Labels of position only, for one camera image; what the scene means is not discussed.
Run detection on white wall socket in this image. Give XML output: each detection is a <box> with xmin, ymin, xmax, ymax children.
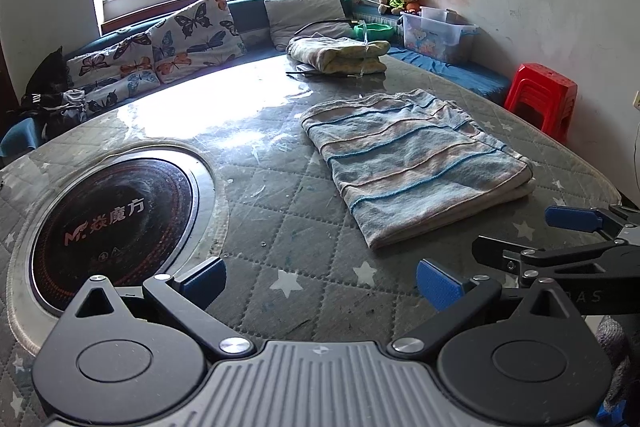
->
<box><xmin>632</xmin><ymin>91</ymin><xmax>640</xmax><ymax>110</ymax></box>

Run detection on grey gloved right hand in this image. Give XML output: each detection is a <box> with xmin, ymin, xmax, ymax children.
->
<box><xmin>596</xmin><ymin>314</ymin><xmax>639</xmax><ymax>426</ymax></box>

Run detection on colourful plush toys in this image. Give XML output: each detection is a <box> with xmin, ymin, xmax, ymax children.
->
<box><xmin>378</xmin><ymin>0</ymin><xmax>421</xmax><ymax>15</ymax></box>

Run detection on round induction cooktop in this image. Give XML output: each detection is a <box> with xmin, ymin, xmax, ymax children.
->
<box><xmin>1</xmin><ymin>142</ymin><xmax>229</xmax><ymax>355</ymax></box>

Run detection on rolled floral cloth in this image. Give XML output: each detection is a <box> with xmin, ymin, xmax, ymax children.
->
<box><xmin>286</xmin><ymin>36</ymin><xmax>390</xmax><ymax>75</ymax></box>

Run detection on grey star quilted table cover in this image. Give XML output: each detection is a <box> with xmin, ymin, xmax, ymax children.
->
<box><xmin>0</xmin><ymin>52</ymin><xmax>626</xmax><ymax>427</ymax></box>

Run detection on green bowl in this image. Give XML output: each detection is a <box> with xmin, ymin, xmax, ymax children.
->
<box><xmin>352</xmin><ymin>22</ymin><xmax>395</xmax><ymax>42</ymax></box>

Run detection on black bag on sofa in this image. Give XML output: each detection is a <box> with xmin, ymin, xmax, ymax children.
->
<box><xmin>20</xmin><ymin>46</ymin><xmax>89</xmax><ymax>141</ymax></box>

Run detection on blue striped knit garment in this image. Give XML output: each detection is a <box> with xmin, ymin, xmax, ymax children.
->
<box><xmin>300</xmin><ymin>89</ymin><xmax>535</xmax><ymax>249</ymax></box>

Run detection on grey plain pillow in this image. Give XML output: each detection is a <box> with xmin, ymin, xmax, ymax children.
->
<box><xmin>264</xmin><ymin>0</ymin><xmax>352</xmax><ymax>51</ymax></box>

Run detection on long butterfly cushion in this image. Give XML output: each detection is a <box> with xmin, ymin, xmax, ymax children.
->
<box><xmin>66</xmin><ymin>32</ymin><xmax>160</xmax><ymax>116</ymax></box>

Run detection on clear plastic storage box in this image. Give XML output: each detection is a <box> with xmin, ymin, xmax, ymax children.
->
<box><xmin>400</xmin><ymin>12</ymin><xmax>480</xmax><ymax>64</ymax></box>

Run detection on red plastic stool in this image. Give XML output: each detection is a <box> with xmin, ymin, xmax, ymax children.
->
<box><xmin>504</xmin><ymin>63</ymin><xmax>578</xmax><ymax>143</ymax></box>

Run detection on large butterfly pillow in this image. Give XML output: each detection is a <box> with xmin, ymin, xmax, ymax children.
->
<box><xmin>145</xmin><ymin>0</ymin><xmax>246</xmax><ymax>83</ymax></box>

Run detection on blue sofa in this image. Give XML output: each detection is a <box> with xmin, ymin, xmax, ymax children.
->
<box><xmin>1</xmin><ymin>0</ymin><xmax>512</xmax><ymax>164</ymax></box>

